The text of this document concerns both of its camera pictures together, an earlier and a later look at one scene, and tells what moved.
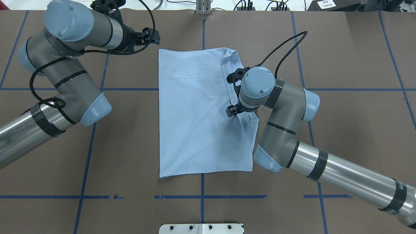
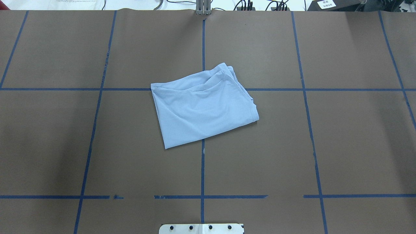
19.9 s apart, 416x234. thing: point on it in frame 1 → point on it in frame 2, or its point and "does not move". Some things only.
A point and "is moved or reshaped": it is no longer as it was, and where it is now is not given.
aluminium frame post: (203, 7) does not move
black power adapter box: (333, 5) does not move
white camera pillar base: (201, 228) does not move
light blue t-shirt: (196, 135) is moved or reshaped
